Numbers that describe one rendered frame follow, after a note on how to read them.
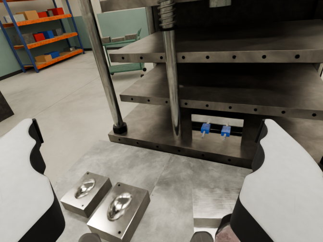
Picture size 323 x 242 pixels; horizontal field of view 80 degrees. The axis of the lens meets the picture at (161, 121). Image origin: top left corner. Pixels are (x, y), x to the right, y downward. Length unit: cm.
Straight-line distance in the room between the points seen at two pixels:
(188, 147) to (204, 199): 44
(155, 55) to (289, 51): 58
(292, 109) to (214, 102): 34
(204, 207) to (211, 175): 26
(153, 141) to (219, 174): 45
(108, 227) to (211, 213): 35
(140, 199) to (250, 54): 74
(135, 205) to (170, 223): 15
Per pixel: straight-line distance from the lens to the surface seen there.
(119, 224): 78
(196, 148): 112
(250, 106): 102
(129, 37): 466
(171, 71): 97
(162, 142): 117
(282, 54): 94
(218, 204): 74
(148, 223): 84
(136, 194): 83
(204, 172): 97
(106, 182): 95
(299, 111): 105
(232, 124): 107
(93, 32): 113
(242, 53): 93
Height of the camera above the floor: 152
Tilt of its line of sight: 32 degrees down
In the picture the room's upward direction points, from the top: 8 degrees counter-clockwise
